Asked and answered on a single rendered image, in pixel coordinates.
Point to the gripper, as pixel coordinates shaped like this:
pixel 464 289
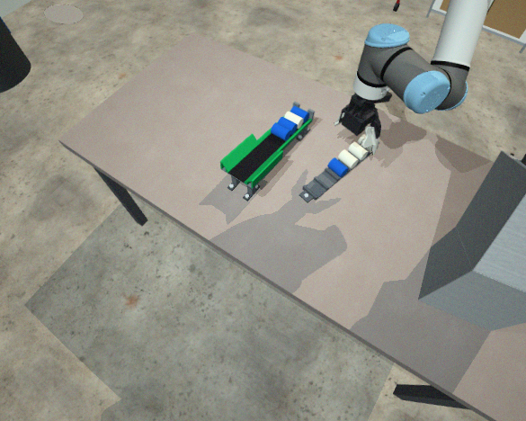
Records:
pixel 359 112

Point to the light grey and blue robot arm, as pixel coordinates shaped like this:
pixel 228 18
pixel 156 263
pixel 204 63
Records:
pixel 420 85

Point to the blue plastic bar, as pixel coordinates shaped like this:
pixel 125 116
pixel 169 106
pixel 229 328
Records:
pixel 288 124
pixel 338 167
pixel 300 113
pixel 280 131

